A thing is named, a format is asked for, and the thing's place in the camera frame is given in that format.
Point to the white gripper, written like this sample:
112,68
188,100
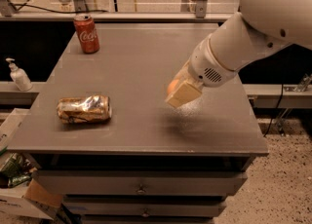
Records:
205,66

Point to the orange fruit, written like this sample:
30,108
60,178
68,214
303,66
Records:
172,86

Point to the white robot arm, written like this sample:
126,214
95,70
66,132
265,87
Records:
260,28

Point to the crushed gold metallic can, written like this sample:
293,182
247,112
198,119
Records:
80,110

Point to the red coke can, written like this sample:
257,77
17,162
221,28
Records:
87,33

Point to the grey drawer cabinet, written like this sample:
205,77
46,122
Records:
189,159

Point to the top drawer knob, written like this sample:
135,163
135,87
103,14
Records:
140,190

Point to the drawer knob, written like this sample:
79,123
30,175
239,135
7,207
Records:
145,213
140,190

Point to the white pump soap bottle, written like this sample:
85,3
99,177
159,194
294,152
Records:
19,76

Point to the green snack bags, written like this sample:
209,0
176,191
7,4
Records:
14,170

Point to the white cardboard box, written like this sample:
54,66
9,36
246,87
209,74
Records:
19,193

